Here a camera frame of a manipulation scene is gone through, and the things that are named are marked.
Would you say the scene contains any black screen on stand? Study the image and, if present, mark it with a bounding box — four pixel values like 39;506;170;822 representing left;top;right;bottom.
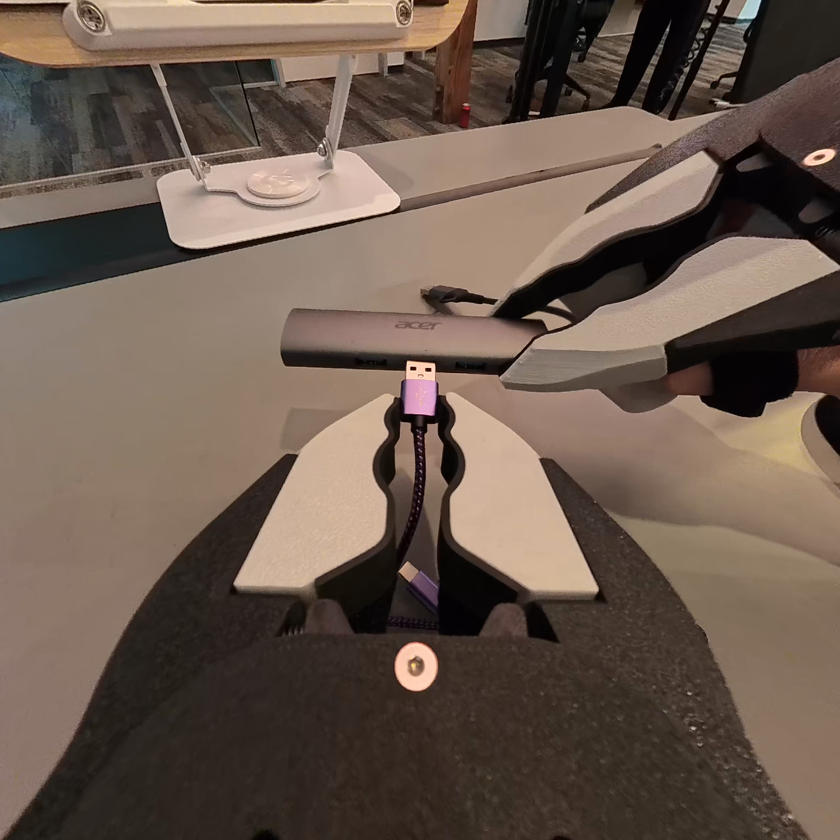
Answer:
504;0;572;124

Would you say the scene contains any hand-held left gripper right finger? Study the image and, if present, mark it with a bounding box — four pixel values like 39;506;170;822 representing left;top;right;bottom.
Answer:
436;392;601;602

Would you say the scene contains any purple braided usb cable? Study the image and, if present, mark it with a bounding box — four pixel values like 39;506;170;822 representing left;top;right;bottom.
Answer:
386;360;441;635

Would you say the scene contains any person's right hand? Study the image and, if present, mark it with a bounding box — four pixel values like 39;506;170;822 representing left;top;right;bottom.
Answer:
658;344;840;400

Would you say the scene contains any grey usb hub with cable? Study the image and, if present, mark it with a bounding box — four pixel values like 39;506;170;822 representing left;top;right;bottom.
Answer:
279;283;580;378

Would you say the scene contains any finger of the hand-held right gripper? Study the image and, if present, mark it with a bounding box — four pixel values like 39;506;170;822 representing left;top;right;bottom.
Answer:
492;151;726;324
499;235;840;414

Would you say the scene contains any wooden pillar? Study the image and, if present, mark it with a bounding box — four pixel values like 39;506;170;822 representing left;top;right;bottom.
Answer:
432;0;479;127

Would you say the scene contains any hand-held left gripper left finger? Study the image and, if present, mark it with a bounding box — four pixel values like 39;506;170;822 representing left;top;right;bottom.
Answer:
233;394;401;601

